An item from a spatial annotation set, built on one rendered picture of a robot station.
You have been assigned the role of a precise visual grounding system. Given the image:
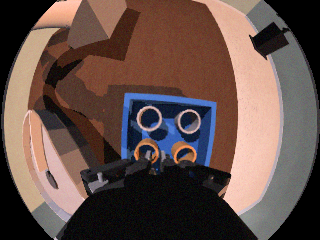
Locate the blue open-top crate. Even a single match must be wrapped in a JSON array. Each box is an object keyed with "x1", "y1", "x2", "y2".
[{"x1": 121, "y1": 93, "x2": 216, "y2": 175}]

